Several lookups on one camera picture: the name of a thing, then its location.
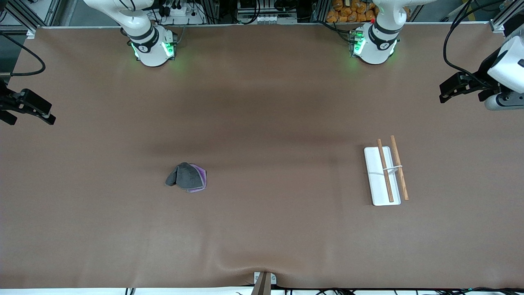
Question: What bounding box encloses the grey and purple towel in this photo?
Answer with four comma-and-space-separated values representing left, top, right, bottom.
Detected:
165, 162, 208, 193

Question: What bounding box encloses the white rack with wooden bars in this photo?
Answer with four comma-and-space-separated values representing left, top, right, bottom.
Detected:
364, 135, 409, 206

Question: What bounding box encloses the pile of orange packets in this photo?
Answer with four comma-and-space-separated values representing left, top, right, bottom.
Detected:
326, 0, 379, 23

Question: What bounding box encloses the brown table mat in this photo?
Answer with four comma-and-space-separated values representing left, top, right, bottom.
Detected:
0, 23, 524, 289

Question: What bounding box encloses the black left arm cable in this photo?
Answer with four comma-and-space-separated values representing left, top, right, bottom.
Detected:
443, 0, 504, 89

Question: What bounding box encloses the aluminium frame profile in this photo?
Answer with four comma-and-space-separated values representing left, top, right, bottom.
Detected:
0, 0, 62, 38
489, 0, 524, 33

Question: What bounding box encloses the black equipment box with cables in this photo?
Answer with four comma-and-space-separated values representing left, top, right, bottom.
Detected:
237, 0, 316, 24

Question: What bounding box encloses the grey metal clamp bracket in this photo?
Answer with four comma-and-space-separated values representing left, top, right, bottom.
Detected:
254, 272, 277, 286

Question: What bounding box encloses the brown wooden post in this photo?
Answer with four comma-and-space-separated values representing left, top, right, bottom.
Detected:
251, 272, 272, 295

